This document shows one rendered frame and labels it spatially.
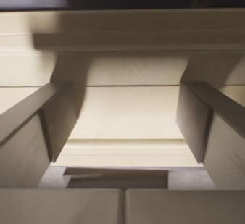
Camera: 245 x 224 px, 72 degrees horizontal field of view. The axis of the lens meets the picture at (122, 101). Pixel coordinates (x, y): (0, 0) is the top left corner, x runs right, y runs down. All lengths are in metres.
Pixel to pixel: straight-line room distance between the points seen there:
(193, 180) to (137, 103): 1.76
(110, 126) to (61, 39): 0.11
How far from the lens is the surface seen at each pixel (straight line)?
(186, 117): 0.18
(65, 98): 0.18
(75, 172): 1.12
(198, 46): 0.20
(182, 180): 1.91
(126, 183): 1.04
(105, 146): 0.23
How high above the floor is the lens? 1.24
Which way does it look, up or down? 68 degrees down
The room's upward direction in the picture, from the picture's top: 177 degrees counter-clockwise
